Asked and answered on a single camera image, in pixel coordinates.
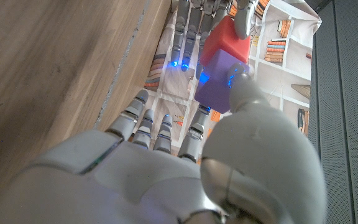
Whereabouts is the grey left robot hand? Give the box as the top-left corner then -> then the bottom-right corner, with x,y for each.
169,0 -> 257,80

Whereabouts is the purple magnetic cube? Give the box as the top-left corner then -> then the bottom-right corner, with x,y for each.
193,49 -> 250,114

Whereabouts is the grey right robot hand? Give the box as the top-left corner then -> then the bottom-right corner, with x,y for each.
0,63 -> 328,224

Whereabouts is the red magnetic cube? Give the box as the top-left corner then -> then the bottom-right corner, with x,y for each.
200,15 -> 251,67

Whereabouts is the printed bookshelf backdrop cloth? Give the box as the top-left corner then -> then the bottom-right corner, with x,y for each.
132,0 -> 323,158

